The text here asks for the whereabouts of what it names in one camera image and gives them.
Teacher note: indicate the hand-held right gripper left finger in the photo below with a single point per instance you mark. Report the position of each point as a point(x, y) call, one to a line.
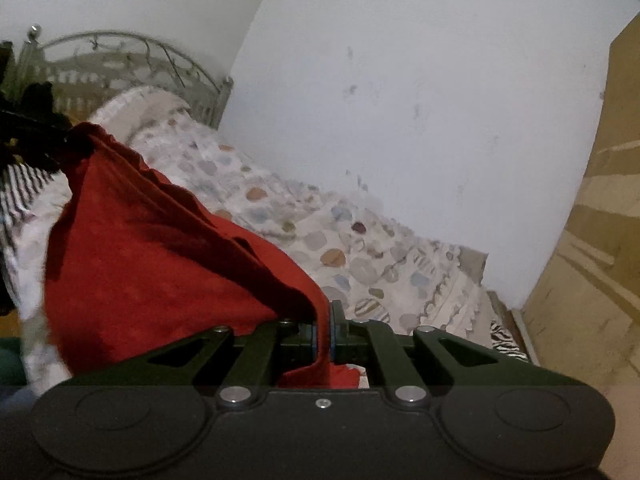
point(311, 341)

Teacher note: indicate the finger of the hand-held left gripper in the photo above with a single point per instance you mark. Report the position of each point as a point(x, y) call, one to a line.
point(55, 142)

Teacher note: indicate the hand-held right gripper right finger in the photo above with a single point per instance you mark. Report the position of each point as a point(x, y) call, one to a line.
point(334, 340)

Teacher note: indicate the red long-sleeved shirt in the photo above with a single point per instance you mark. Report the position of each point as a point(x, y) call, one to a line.
point(165, 265)

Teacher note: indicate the black and white striped bedsheet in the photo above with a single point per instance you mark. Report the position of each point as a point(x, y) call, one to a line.
point(22, 192)

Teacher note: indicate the beige pillow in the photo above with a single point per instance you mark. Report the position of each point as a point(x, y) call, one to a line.
point(145, 110)

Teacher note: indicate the metal scrollwork headboard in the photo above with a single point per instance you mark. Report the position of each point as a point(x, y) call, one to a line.
point(125, 70)

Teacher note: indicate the dotted fleece blanket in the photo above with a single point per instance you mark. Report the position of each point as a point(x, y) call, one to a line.
point(300, 240)

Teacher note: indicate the plywood wall board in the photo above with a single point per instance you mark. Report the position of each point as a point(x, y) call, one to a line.
point(595, 235)

